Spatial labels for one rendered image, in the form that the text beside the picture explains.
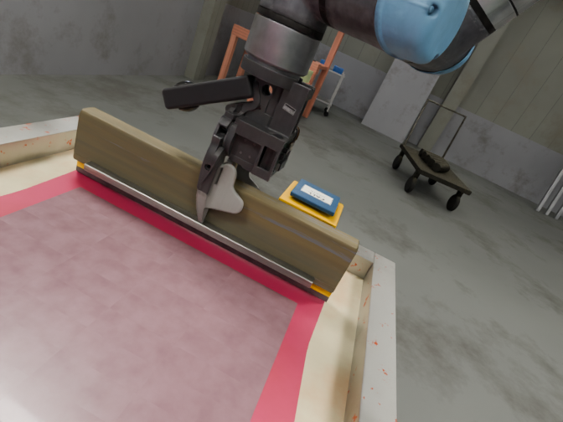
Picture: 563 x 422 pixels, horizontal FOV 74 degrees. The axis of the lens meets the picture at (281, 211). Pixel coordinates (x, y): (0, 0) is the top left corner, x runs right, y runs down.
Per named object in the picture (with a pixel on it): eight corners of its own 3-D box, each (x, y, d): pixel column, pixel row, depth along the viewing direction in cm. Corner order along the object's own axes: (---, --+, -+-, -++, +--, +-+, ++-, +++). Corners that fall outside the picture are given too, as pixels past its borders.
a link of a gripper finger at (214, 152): (202, 196, 44) (230, 126, 41) (191, 190, 44) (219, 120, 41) (217, 190, 48) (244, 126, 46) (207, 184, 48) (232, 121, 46)
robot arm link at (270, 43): (245, 7, 37) (270, 18, 44) (230, 54, 39) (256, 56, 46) (312, 39, 36) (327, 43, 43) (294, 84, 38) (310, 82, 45)
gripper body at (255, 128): (265, 187, 43) (307, 87, 38) (200, 155, 44) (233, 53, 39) (282, 171, 50) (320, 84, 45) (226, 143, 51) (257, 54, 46)
